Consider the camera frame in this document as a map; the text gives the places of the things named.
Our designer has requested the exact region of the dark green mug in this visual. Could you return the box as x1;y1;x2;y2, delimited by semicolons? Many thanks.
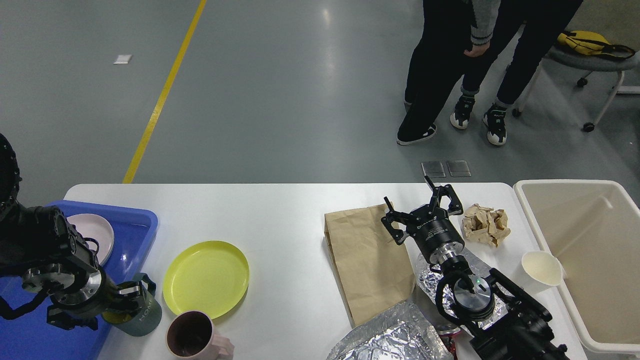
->
106;272;163;337

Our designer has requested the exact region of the pink mug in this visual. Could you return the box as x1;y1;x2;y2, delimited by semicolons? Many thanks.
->
166;310;234;360

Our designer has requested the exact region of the yellow bag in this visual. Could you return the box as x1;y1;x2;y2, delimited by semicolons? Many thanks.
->
557;30;636;60

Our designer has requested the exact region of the crumpled brown paper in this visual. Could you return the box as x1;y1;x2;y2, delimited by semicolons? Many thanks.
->
462;203;512;248

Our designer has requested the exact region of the blue plastic tray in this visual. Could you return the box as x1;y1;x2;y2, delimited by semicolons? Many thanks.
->
0;200;159;360

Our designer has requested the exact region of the person in dark jeans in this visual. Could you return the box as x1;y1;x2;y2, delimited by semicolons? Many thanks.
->
450;0;583;146

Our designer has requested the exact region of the left floor outlet plate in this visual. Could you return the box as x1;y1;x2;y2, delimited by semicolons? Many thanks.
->
420;161;447;178

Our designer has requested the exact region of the grey office chair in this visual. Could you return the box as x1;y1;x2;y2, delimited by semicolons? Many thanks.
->
544;45;639;133

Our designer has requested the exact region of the floor outlet plate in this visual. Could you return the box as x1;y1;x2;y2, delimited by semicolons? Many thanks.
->
446;160;472;177
420;161;447;178

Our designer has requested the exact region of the beige plastic bin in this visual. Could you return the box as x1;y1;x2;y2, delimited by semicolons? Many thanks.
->
513;179;640;358

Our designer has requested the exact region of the right floor outlet plate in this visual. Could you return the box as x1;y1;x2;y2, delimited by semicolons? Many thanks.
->
446;160;472;177

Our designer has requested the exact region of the large crumpled aluminium foil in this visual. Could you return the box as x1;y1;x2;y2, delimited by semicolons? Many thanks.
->
327;300;454;360

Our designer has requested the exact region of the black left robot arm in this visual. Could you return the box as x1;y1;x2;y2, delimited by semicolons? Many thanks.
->
0;136;150;331

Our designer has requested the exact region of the pink plate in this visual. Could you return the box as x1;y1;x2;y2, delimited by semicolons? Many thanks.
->
67;213;115;265

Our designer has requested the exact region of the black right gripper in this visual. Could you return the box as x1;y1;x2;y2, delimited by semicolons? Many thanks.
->
381;177;465;264

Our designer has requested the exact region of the brown paper bag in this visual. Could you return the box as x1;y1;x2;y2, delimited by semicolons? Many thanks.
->
324;204;416;327

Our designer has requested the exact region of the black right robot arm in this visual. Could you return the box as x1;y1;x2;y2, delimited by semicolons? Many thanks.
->
381;177;568;360

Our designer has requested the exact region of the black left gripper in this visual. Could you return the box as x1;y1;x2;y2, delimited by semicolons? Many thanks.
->
22;265;146;331

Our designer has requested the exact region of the yellow plate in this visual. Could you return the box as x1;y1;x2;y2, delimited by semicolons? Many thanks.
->
162;240;250;319

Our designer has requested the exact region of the white paper cup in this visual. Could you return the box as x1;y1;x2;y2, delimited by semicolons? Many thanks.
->
519;250;567;291

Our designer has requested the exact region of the small aluminium foil piece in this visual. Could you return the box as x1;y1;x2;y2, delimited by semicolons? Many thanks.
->
417;249;508;330

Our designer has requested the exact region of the person in grey sweater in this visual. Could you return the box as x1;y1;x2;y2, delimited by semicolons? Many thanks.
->
397;0;500;146

